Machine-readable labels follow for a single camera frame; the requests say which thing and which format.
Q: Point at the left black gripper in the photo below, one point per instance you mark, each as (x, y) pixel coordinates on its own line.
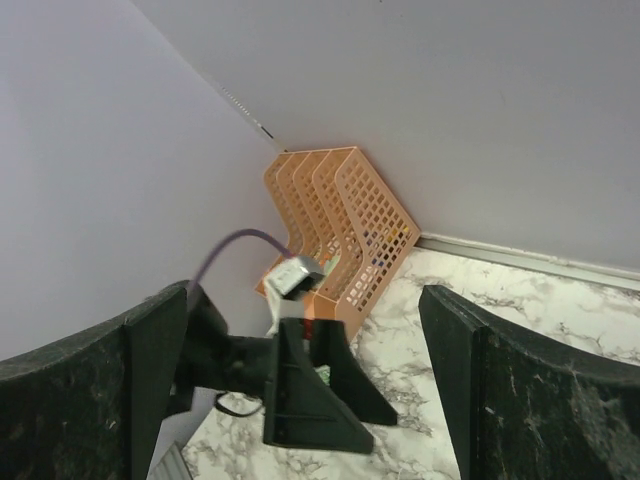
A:
(301, 410)

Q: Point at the green leaf pattern bowl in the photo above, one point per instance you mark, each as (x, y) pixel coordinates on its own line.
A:
(324, 373)

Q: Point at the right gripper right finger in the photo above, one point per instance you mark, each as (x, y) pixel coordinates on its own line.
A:
(520, 405)

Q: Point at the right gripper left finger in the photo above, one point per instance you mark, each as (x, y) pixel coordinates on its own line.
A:
(90, 406)

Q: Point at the pink plastic file organizer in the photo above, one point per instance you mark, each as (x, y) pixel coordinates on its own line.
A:
(338, 210)

